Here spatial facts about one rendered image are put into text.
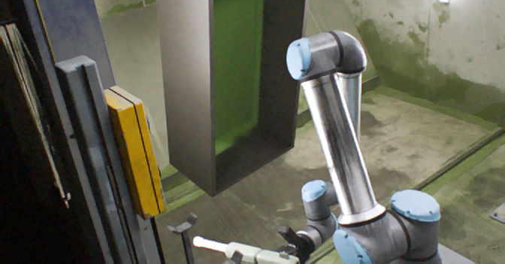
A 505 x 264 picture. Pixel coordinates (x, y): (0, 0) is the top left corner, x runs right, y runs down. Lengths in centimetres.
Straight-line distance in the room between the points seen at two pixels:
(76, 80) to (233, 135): 207
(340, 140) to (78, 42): 80
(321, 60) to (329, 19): 283
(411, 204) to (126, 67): 228
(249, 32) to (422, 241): 151
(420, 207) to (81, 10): 115
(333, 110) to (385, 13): 278
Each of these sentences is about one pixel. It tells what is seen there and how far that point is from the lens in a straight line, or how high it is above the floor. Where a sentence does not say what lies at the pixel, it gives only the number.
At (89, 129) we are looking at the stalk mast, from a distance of 101.
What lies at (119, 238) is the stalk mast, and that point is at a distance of 114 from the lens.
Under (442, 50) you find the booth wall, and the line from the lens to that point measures 408.
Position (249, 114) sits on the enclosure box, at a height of 58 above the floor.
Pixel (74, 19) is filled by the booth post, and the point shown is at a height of 160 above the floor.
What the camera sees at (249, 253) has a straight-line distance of 179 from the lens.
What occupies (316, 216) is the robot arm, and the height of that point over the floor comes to 76.
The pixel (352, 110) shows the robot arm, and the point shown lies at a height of 115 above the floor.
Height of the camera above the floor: 194
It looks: 27 degrees down
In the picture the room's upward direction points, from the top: 7 degrees counter-clockwise
